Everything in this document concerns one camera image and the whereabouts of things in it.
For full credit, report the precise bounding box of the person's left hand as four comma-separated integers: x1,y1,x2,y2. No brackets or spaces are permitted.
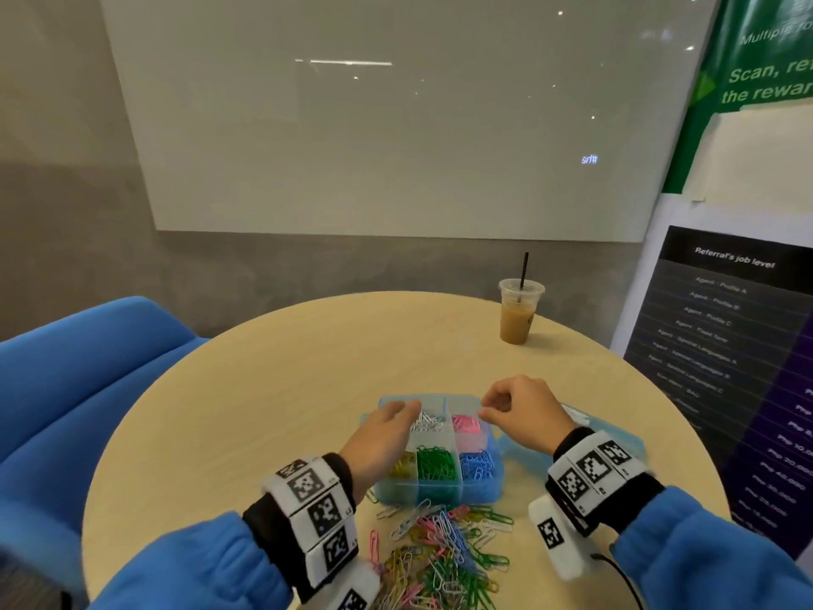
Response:
336,400,423,503

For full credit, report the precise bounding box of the person's right hand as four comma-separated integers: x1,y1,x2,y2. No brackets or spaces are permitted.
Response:
478,374,581,458

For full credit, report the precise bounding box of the bunch of green paper clips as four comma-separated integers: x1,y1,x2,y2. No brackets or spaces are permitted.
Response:
417,446,462,485

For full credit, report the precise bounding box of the bunch of blue paper clips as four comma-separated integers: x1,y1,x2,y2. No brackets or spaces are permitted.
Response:
460,449,498,483

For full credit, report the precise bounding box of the blue compartment organizer box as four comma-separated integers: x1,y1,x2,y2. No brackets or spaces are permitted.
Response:
367,395,508,508

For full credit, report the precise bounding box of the pile of coloured paper clips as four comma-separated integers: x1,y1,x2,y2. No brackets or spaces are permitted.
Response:
359,499,517,610

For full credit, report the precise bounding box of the person's left forearm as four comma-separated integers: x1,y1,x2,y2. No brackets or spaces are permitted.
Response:
89,453,360,610

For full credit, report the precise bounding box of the blue transparent box lid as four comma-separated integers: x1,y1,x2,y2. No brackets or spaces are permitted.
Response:
559,405,648,468

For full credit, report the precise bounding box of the right wrist marker band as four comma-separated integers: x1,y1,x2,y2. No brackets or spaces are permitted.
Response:
546,430,634,506

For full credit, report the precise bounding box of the wrist marker band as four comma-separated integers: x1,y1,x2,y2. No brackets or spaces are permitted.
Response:
546,430,634,506
263,454,361,590

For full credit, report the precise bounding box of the left wrist marker band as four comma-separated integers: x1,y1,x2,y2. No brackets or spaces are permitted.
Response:
263,454,361,590

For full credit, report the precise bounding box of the iced coffee plastic cup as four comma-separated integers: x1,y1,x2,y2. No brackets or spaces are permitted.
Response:
498,278,546,347

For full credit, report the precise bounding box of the round wooden table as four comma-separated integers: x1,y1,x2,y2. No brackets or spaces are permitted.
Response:
82,291,733,610

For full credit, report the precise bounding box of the standing poster banner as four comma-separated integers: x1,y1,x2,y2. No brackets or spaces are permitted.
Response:
612,0,813,567

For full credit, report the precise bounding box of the blue upholstered chair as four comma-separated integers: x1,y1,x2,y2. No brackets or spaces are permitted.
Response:
0,296,208,598

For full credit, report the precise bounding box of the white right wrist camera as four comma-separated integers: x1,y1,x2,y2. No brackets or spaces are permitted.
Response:
526,492,594,582

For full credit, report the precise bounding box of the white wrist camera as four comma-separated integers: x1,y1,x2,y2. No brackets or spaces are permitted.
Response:
298,558,383,610
526,492,594,582

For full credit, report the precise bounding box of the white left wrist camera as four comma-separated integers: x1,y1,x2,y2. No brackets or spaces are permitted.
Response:
298,558,383,610

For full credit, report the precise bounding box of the black camera cable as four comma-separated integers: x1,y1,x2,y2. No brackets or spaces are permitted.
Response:
588,546,644,610

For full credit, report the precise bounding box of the white wall board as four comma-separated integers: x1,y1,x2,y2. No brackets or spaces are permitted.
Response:
99,0,726,244

